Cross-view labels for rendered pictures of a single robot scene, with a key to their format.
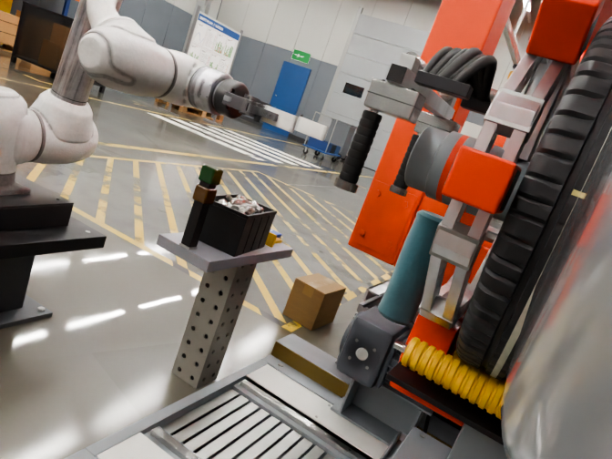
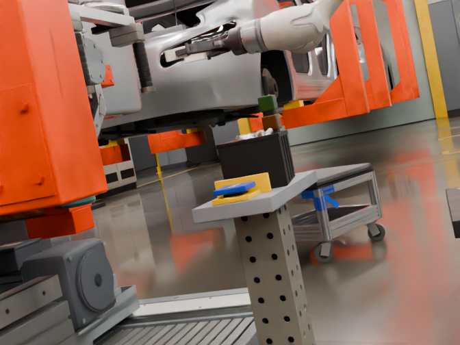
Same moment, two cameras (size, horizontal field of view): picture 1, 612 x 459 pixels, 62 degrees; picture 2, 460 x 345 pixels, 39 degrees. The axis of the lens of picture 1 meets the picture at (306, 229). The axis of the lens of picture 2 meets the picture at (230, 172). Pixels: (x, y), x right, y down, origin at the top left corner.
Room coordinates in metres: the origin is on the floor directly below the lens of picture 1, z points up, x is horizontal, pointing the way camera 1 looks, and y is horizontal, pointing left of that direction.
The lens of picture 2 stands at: (2.85, 0.02, 0.59)
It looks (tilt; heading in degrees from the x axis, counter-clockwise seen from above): 3 degrees down; 176
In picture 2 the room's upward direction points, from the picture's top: 12 degrees counter-clockwise
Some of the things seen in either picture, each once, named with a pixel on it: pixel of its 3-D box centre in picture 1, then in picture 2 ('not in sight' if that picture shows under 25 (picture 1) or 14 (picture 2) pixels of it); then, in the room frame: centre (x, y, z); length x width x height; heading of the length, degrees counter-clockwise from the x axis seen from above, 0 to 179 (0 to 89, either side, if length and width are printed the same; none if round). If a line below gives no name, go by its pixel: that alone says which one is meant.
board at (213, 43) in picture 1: (207, 69); not in sight; (10.13, 2.86, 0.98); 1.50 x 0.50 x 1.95; 159
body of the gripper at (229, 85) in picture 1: (241, 102); (230, 43); (1.06, 0.21, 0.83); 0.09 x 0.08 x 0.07; 66
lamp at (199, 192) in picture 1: (204, 194); (271, 122); (1.21, 0.26, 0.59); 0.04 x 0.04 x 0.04; 66
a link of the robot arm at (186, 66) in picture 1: (172, 76); (294, 27); (1.12, 0.38, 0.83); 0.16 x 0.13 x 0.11; 66
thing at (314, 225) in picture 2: not in sight; (321, 212); (0.12, 0.55, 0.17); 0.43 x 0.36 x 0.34; 129
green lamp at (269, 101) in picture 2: (210, 175); (267, 103); (1.21, 0.26, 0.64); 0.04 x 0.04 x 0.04; 66
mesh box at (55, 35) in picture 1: (65, 48); not in sight; (8.51, 4.74, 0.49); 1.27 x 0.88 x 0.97; 69
